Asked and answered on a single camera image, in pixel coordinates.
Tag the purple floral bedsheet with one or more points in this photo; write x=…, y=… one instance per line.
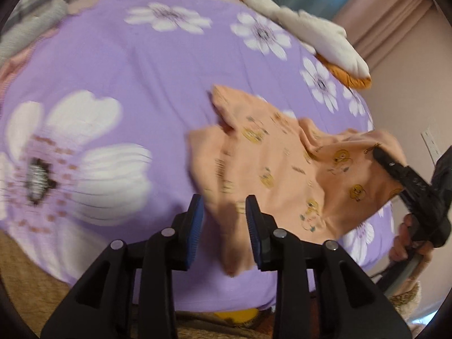
x=96, y=116

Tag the pink curtain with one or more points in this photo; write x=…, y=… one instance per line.
x=375, y=27

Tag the orange cartoon print shirt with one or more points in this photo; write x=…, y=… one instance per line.
x=316, y=185

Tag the plaid blanket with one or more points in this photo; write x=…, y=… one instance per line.
x=28, y=20

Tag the white wall socket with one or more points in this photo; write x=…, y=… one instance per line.
x=431, y=145

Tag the right hand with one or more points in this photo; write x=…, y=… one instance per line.
x=402, y=242

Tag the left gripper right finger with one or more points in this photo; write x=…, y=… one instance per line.
x=349, y=304

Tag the white goose plush toy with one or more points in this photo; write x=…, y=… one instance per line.
x=325, y=38

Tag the orange mustard cloth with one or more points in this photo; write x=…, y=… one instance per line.
x=345, y=78

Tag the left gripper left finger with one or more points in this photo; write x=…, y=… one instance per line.
x=100, y=304

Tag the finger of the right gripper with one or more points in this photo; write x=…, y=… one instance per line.
x=392, y=167

